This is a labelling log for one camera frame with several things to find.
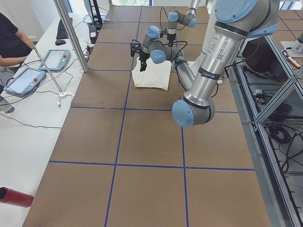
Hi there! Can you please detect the red cylinder bottle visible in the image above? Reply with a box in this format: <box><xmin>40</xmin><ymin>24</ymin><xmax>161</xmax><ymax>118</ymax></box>
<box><xmin>0</xmin><ymin>187</ymin><xmax>34</xmax><ymax>208</ymax></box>

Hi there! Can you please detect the far teach pendant tablet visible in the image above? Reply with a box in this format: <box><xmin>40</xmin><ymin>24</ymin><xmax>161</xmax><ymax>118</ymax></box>
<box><xmin>43</xmin><ymin>49</ymin><xmax>71</xmax><ymax>72</ymax></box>

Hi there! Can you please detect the black computer mouse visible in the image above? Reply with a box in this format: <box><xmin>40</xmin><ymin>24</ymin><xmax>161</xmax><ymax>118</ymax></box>
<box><xmin>55</xmin><ymin>39</ymin><xmax>66</xmax><ymax>46</ymax></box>

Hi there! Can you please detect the cream long-sleeve cat shirt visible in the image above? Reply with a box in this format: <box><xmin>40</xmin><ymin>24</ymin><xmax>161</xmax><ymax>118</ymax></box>
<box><xmin>132</xmin><ymin>57</ymin><xmax>171</xmax><ymax>91</ymax></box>

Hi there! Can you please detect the teach pendant tablet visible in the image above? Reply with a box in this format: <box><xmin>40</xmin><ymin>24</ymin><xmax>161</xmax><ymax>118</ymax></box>
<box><xmin>4</xmin><ymin>67</ymin><xmax>46</xmax><ymax>96</ymax></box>
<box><xmin>43</xmin><ymin>49</ymin><xmax>71</xmax><ymax>72</ymax></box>

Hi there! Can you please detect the black computer keyboard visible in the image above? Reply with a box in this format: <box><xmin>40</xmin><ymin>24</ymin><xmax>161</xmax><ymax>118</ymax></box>
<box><xmin>56</xmin><ymin>19</ymin><xmax>69</xmax><ymax>40</ymax></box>

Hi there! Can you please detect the aluminium side frame rail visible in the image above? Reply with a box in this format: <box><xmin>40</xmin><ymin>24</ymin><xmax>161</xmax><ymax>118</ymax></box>
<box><xmin>227</xmin><ymin>35</ymin><xmax>303</xmax><ymax>227</ymax></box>

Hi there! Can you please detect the pink reaching stick white hook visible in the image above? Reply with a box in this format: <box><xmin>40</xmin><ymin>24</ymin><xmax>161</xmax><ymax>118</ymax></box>
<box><xmin>33</xmin><ymin>45</ymin><xmax>74</xmax><ymax>107</ymax></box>

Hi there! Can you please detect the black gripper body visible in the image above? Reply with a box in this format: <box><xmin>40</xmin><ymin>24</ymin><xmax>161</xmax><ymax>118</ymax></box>
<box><xmin>139</xmin><ymin>47</ymin><xmax>150</xmax><ymax>63</ymax></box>
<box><xmin>167</xmin><ymin>33</ymin><xmax>176</xmax><ymax>42</ymax></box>

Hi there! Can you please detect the seated person black shirt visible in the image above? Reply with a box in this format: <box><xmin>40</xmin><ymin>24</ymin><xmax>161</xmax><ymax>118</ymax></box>
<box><xmin>0</xmin><ymin>13</ymin><xmax>34</xmax><ymax>68</ymax></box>

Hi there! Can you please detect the grey third robot arm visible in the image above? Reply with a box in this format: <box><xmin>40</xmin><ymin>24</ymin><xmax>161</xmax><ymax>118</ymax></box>
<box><xmin>280</xmin><ymin>33</ymin><xmax>303</xmax><ymax>58</ymax></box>

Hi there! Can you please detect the aluminium frame post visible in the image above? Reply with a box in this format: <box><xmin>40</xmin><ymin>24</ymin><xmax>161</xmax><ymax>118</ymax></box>
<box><xmin>53</xmin><ymin>0</ymin><xmax>89</xmax><ymax>72</ymax></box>

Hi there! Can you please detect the near teach pendant tablet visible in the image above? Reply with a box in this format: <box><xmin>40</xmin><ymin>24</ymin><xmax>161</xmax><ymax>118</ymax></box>
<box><xmin>4</xmin><ymin>67</ymin><xmax>46</xmax><ymax>96</ymax></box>

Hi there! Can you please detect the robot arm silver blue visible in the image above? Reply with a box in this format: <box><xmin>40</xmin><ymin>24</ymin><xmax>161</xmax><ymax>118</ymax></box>
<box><xmin>131</xmin><ymin>0</ymin><xmax>279</xmax><ymax>127</ymax></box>
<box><xmin>166</xmin><ymin>0</ymin><xmax>200</xmax><ymax>47</ymax></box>

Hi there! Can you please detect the clear plastic water bottle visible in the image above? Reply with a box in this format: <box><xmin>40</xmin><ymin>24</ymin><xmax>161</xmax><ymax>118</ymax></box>
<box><xmin>0</xmin><ymin>96</ymin><xmax>15</xmax><ymax>114</ymax></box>

